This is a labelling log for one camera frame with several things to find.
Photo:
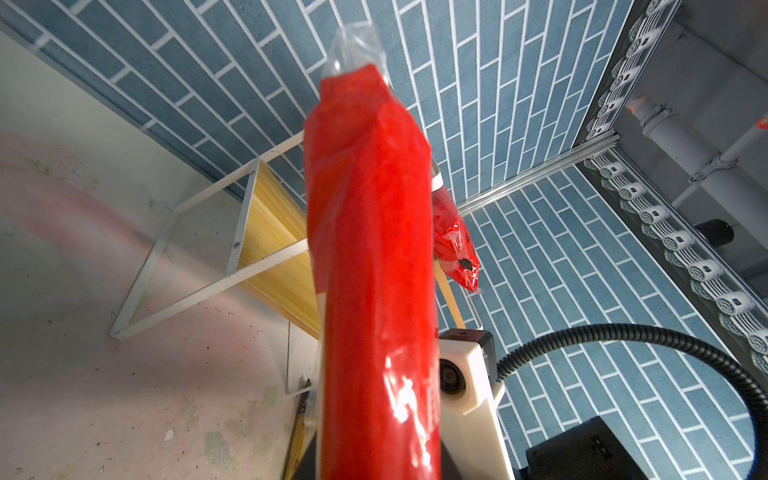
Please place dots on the red spaghetti bag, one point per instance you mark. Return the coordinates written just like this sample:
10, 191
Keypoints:
368, 176
453, 246

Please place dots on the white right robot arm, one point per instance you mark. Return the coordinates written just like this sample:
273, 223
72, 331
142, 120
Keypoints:
591, 450

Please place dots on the wooden two-tier shelf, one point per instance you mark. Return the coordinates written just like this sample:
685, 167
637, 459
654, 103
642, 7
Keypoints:
268, 255

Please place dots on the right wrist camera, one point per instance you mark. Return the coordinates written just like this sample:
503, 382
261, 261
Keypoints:
472, 441

